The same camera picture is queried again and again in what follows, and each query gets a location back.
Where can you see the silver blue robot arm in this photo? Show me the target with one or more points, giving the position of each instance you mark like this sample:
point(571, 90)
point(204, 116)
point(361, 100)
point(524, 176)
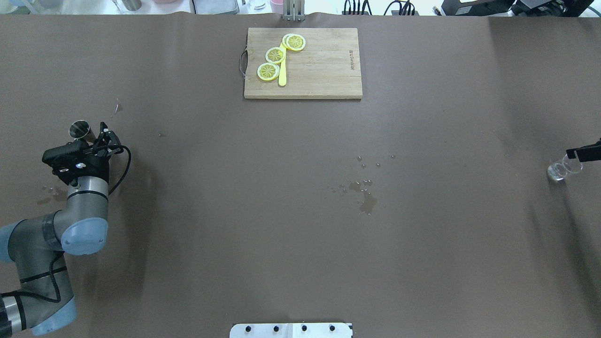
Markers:
point(45, 301)

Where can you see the lemon slice near handle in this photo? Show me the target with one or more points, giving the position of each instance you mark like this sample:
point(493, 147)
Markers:
point(268, 71)

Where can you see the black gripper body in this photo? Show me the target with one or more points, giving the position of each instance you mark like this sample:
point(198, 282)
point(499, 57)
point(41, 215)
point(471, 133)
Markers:
point(96, 165)

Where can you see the wooden cutting board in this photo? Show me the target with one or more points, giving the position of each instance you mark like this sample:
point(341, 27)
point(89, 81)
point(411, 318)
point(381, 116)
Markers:
point(327, 68)

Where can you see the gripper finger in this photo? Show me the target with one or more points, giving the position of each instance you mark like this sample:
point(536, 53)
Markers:
point(108, 140)
point(588, 153)

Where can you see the middle lemon slice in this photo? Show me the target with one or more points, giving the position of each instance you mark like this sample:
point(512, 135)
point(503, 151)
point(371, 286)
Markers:
point(275, 55)

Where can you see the steel jigger measuring cup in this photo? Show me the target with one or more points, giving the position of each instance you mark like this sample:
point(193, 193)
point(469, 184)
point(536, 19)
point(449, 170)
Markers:
point(81, 130)

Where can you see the clear glass shaker cup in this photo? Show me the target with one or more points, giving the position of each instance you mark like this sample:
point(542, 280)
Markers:
point(564, 168)

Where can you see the lemon slice far end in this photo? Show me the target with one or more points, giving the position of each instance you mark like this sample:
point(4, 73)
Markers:
point(294, 42)

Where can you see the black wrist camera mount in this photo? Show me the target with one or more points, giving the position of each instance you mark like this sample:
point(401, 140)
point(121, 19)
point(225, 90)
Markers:
point(65, 158)

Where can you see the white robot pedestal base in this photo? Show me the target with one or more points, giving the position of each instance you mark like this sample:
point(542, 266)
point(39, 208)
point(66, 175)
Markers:
point(292, 330)

